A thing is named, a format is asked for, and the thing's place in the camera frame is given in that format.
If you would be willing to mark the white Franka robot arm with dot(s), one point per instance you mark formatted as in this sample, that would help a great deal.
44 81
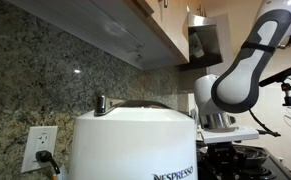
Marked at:
241 80

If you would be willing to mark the black power plug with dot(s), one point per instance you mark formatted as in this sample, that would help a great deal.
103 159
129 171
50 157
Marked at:
44 156

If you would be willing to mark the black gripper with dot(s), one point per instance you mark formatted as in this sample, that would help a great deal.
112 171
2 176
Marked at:
222 156

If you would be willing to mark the wooden upper cabinet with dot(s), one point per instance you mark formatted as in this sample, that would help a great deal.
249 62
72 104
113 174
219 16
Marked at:
118 33

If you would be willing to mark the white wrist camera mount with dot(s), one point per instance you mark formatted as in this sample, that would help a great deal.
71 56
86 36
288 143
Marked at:
228 135

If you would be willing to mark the white wall outlet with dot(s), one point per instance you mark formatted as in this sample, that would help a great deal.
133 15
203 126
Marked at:
41 136

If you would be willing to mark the black stereo camera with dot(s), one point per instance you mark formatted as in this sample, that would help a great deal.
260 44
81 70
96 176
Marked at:
280 76

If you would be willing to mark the Nespresso coffee machine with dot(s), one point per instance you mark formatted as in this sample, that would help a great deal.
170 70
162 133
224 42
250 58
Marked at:
131 140

